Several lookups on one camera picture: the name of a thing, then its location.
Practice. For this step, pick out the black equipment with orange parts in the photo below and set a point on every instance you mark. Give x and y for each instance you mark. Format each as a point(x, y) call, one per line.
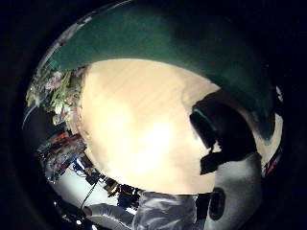
point(121, 191)

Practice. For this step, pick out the pile of colourful items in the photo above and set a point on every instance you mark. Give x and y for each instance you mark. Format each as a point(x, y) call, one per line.
point(62, 153)

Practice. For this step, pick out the bunch of flowers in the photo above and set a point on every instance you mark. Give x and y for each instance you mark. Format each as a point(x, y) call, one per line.
point(59, 91)

